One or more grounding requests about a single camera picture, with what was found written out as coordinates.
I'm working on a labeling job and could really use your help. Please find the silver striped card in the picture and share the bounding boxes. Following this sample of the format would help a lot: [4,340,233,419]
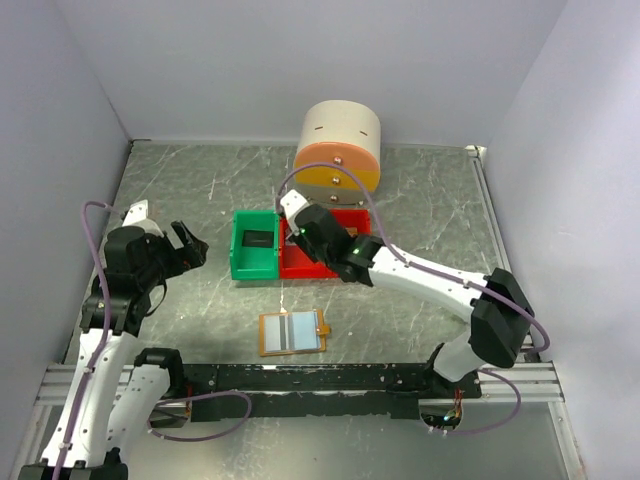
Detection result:
[284,233,297,246]
[263,314,290,353]

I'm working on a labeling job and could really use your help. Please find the tan leather card holder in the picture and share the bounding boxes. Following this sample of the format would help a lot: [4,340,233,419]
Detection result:
[259,309,331,357]

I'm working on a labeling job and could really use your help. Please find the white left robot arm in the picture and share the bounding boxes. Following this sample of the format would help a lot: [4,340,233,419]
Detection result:
[19,220,208,479]

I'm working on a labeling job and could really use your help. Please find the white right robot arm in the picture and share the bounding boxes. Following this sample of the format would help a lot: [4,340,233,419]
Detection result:
[281,200,533,398]

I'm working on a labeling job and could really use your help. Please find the red bin with gold card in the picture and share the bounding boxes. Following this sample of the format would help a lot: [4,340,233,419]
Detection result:
[330,209,371,237]

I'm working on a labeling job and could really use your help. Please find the red bin with silver card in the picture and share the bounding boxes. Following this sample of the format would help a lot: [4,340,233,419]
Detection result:
[278,217,337,280]

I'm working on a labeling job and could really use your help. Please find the black card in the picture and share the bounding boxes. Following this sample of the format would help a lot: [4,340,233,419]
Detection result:
[242,230,274,249]

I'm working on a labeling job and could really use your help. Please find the green plastic bin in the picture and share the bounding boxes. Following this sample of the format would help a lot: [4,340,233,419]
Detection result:
[229,210,280,281]

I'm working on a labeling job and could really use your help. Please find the round three-drawer mini cabinet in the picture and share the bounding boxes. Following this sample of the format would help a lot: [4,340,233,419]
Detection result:
[293,100,381,205]

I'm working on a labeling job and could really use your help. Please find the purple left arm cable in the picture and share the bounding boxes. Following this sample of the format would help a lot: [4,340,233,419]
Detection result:
[49,200,253,480]

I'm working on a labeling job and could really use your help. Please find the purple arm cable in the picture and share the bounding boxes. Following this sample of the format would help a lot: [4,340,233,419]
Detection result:
[49,200,253,480]
[274,162,552,437]

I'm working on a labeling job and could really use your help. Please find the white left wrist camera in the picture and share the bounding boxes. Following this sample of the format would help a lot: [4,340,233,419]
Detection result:
[122,200,151,226]

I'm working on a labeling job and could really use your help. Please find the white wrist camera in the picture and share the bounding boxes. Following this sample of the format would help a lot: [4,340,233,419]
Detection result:
[122,200,151,226]
[278,189,310,225]

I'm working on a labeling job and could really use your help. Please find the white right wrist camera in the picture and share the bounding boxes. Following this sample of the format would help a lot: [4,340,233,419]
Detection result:
[278,189,310,225]

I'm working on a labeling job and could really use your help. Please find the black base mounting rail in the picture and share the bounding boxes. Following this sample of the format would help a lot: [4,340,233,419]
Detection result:
[164,363,482,420]

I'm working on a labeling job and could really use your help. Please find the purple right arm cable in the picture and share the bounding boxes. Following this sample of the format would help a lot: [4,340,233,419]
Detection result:
[274,162,552,437]

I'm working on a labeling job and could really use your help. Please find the aluminium frame rail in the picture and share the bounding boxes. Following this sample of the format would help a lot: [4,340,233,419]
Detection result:
[464,144,566,404]

